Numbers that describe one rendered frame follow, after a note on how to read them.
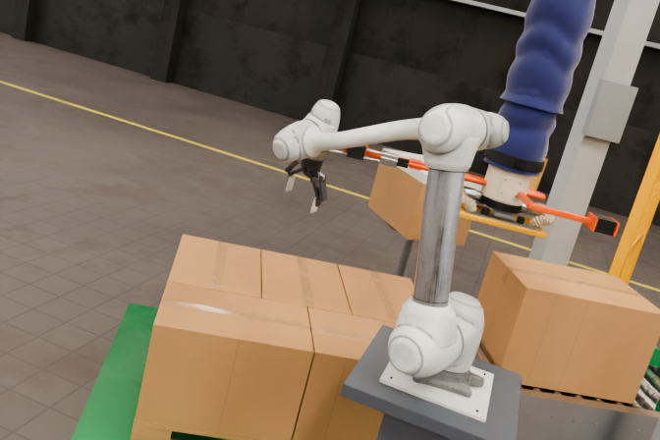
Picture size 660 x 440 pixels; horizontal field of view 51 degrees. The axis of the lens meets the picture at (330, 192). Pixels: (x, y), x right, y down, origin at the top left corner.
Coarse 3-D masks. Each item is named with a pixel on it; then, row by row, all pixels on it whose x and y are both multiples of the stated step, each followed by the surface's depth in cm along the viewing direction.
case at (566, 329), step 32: (512, 256) 295; (512, 288) 271; (544, 288) 263; (576, 288) 273; (608, 288) 284; (512, 320) 265; (544, 320) 263; (576, 320) 264; (608, 320) 266; (640, 320) 267; (512, 352) 265; (544, 352) 267; (576, 352) 268; (608, 352) 270; (640, 352) 271; (544, 384) 271; (576, 384) 272; (608, 384) 274
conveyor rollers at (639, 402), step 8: (648, 368) 318; (656, 368) 323; (648, 376) 313; (656, 376) 311; (640, 384) 303; (648, 384) 301; (656, 384) 307; (552, 392) 272; (560, 392) 273; (640, 392) 291; (648, 392) 297; (656, 392) 295; (592, 400) 275; (600, 400) 274; (608, 400) 279; (640, 400) 287; (648, 400) 285; (656, 400) 291; (640, 408) 276; (648, 408) 282
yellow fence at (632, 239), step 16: (656, 144) 313; (656, 160) 314; (656, 176) 315; (640, 192) 318; (656, 192) 376; (640, 208) 319; (640, 224) 359; (624, 240) 324; (640, 240) 381; (624, 256) 324; (624, 272) 373
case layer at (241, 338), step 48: (192, 240) 337; (192, 288) 283; (240, 288) 295; (288, 288) 308; (336, 288) 322; (384, 288) 337; (192, 336) 249; (240, 336) 253; (288, 336) 262; (336, 336) 273; (144, 384) 252; (192, 384) 254; (240, 384) 256; (288, 384) 258; (336, 384) 260; (240, 432) 261; (288, 432) 264; (336, 432) 266
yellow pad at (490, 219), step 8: (464, 208) 261; (488, 208) 259; (464, 216) 255; (472, 216) 255; (480, 216) 257; (488, 216) 258; (496, 216) 261; (520, 216) 259; (488, 224) 256; (496, 224) 255; (504, 224) 255; (512, 224) 257; (520, 224) 258; (528, 224) 262; (520, 232) 256; (528, 232) 255; (536, 232) 255; (544, 232) 258
